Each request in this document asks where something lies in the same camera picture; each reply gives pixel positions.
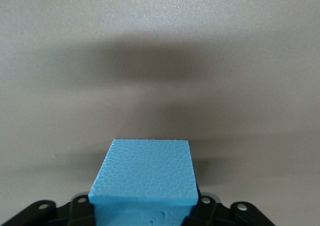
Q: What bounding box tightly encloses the blue foam block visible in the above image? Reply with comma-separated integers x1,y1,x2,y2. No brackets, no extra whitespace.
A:
88,138,199,226

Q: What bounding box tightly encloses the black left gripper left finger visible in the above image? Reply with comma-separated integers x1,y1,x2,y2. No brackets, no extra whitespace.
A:
0,195,96,226

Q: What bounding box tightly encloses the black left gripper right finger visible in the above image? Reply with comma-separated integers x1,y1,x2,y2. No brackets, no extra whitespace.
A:
183,195,275,226

